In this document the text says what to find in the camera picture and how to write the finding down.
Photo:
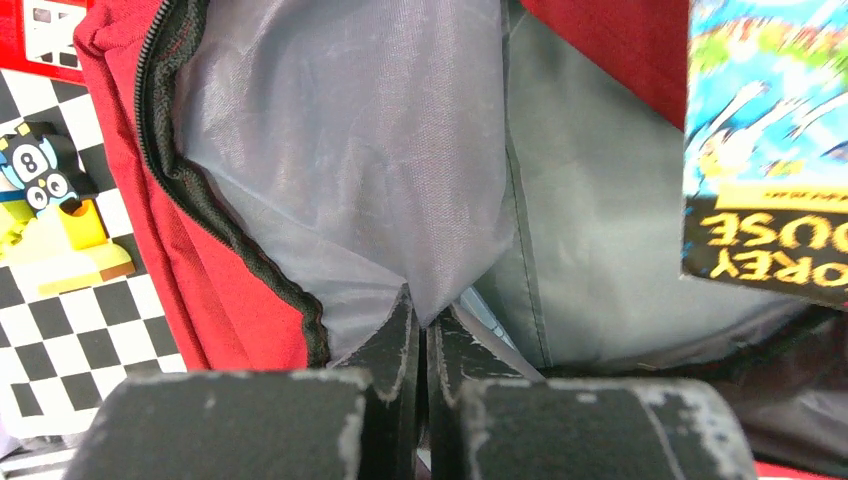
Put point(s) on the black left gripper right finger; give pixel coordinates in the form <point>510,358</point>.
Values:
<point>492,416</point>

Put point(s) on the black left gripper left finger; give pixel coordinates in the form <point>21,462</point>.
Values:
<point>353,420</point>

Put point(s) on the red student backpack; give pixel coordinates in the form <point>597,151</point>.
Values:
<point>290,166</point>

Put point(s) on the blue treehouse comic book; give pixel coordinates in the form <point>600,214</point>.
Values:
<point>765,151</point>

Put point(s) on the black and white chessboard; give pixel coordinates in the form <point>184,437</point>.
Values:
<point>62,355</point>

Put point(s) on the colourful toy block train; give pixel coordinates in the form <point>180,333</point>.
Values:
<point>51,227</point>

